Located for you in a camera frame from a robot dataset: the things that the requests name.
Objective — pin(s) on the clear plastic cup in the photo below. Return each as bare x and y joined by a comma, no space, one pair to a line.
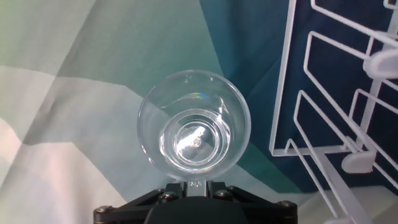
161,102

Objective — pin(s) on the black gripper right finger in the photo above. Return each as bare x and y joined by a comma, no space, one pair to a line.
224,191

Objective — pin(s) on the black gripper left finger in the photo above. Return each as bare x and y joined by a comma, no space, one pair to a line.
168,191

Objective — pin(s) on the teal white gradient tablecloth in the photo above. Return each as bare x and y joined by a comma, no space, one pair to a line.
62,93

